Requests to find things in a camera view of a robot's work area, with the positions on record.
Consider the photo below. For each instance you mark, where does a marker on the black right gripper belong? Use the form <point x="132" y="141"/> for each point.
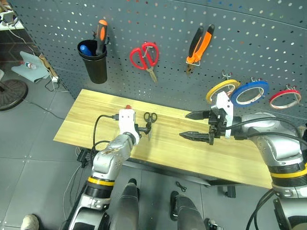
<point x="217" y="124"/>

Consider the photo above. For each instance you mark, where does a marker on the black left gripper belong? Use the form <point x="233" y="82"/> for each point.
<point x="138" y="130"/>

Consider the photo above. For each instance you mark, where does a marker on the black scissors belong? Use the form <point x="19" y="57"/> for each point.
<point x="149" y="134"/>

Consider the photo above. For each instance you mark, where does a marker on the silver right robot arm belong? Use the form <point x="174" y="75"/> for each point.
<point x="275" y="143"/>

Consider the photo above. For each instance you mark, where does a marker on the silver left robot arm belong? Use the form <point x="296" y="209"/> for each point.
<point x="112" y="153"/>

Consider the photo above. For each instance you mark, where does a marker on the yellow tape roll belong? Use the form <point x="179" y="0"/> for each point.
<point x="224" y="82"/>

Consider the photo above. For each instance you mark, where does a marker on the silver pegboard hook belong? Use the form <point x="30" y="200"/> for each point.
<point x="256" y="79"/>
<point x="225" y="75"/>
<point x="291" y="87"/>

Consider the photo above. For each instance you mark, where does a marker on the blue tape roll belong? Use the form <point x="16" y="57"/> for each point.
<point x="253" y="84"/>

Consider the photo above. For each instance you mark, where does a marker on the red tape roll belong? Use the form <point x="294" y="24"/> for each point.
<point x="275" y="96"/>

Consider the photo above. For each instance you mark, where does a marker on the grey pegboard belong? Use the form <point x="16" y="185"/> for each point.
<point x="168" y="31"/>

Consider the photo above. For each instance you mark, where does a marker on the small red object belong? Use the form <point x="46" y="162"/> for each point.
<point x="128" y="107"/>

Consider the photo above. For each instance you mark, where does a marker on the red scissors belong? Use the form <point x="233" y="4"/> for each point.
<point x="152" y="74"/>

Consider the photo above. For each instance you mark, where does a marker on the silver pliers hook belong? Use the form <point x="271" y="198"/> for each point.
<point x="198" y="63"/>

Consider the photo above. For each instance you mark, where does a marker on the small black floor clip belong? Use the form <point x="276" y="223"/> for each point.
<point x="181" y="187"/>

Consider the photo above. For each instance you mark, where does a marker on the black connector box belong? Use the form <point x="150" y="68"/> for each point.
<point x="84" y="157"/>

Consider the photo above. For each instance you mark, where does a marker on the silver scissors hook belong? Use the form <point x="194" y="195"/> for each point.
<point x="145" y="54"/>

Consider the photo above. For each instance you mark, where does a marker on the dark rounded robot leg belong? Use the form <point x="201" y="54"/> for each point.
<point x="185" y="213"/>
<point x="127" y="206"/>

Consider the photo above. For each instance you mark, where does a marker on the black tool cup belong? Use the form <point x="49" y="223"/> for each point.
<point x="96" y="69"/>

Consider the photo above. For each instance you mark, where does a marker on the orange black pliers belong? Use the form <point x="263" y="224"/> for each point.
<point x="206" y="40"/>

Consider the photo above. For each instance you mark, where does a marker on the white power strip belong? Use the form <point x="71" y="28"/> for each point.
<point x="55" y="79"/>

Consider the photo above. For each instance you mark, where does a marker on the orange black screwdriver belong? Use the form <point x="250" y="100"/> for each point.
<point x="102" y="33"/>

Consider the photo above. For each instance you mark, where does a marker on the light blue seat shell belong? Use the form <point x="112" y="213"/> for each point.
<point x="28" y="72"/>

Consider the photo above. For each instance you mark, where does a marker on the clear water bottle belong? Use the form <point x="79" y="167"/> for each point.
<point x="30" y="65"/>

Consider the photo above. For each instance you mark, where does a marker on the round black stand base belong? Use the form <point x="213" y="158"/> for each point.
<point x="12" y="94"/>

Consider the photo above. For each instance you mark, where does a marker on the white shoe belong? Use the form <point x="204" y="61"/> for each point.
<point x="30" y="221"/>

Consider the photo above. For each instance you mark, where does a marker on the cluttered background desk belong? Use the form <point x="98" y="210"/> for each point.
<point x="8" y="20"/>

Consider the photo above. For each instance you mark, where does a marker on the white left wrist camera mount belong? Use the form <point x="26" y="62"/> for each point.
<point x="127" y="119"/>

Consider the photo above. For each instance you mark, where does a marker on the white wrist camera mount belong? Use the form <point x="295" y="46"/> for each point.
<point x="226" y="105"/>
<point x="127" y="119"/>

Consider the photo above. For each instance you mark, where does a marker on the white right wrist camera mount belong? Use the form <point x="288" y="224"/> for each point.
<point x="226" y="105"/>

